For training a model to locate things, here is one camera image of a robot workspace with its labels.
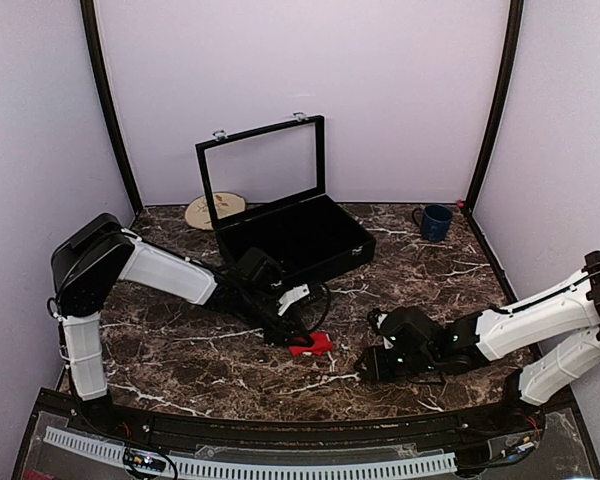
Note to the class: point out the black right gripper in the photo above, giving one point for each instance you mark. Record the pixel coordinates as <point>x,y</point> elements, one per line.
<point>378,369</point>

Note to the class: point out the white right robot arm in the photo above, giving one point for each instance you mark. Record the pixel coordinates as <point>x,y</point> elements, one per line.
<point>570,308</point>

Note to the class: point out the black frame post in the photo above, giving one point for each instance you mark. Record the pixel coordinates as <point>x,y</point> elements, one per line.
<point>103,88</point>
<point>513,27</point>

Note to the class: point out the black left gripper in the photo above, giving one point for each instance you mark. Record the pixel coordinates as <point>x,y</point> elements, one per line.
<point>285,327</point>

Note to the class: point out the black compartment display box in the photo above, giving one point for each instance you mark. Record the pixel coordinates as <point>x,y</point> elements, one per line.
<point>280,171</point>

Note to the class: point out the red and white sock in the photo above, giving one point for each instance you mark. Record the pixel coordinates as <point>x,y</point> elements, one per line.
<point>321,344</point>

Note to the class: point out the blue enamel mug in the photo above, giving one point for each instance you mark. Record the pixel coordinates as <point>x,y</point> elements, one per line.
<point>433,221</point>

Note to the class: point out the floral ceramic plate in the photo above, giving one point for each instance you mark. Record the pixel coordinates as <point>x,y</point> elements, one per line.
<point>197,213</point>

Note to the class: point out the white slotted cable duct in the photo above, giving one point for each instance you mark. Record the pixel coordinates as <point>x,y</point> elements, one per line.
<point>215,462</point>

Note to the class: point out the black right frame post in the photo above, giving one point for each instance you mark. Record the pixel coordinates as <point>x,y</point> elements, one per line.
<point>513,27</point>

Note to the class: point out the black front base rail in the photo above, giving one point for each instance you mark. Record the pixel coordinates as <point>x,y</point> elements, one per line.
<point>462,427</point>

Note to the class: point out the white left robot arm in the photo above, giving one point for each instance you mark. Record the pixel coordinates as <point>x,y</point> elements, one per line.
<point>87,266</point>

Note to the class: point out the black left frame post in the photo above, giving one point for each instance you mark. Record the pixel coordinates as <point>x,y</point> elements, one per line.
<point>103,88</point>

